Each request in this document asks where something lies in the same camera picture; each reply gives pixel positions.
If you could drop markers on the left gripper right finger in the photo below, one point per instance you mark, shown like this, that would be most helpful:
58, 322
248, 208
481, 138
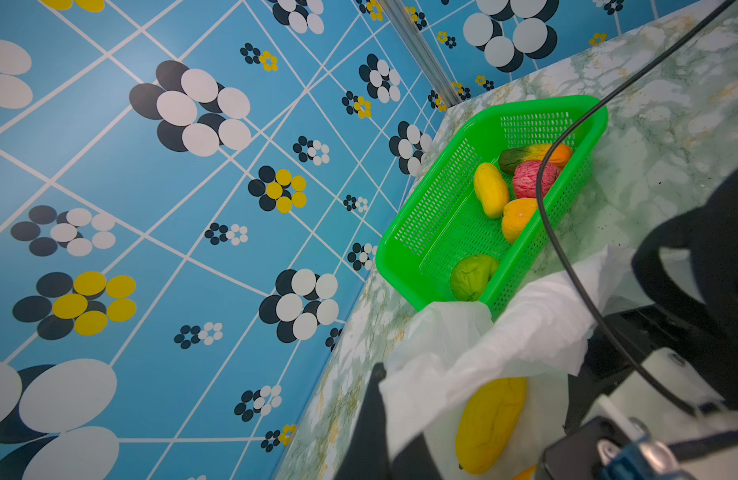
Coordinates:
415, 462

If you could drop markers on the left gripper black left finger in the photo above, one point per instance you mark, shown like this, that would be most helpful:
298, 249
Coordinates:
367, 454

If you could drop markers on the white plastic bag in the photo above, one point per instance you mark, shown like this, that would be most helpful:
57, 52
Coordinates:
451, 349

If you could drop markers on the green round fruit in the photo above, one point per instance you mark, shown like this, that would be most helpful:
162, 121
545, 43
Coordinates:
471, 276

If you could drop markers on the small orange yellow fruit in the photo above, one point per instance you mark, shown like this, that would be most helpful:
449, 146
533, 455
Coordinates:
516, 216

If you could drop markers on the yellow mango fruit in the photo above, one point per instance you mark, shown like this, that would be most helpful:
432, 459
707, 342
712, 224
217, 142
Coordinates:
491, 190

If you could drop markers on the pink red round fruit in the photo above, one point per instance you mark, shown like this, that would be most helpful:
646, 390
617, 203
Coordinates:
526, 176

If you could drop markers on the orange green papaya fruit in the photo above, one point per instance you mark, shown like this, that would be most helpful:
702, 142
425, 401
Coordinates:
510, 159

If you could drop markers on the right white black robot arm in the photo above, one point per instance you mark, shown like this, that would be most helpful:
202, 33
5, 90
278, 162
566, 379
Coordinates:
688, 267

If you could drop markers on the yellow wrinkled round fruit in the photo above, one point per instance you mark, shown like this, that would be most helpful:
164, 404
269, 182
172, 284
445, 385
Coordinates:
487, 423

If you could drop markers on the green plastic basket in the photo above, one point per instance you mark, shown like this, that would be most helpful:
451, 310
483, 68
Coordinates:
442, 222

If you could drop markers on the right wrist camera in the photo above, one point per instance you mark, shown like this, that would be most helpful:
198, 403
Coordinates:
635, 433

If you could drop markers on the right aluminium corner post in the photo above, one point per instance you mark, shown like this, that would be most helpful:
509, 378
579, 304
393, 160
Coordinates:
420, 51

